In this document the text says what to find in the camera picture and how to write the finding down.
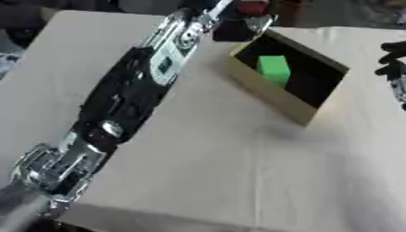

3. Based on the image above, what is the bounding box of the tan cardboard box black inside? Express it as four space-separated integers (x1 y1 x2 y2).
225 28 353 127

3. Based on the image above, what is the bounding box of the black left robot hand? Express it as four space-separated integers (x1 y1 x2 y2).
198 0 279 43

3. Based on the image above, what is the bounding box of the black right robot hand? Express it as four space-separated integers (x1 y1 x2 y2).
372 40 406 111

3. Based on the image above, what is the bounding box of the red block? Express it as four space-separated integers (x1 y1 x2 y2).
233 0 272 16

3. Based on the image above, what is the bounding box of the green block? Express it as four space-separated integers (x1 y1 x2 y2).
255 54 294 89

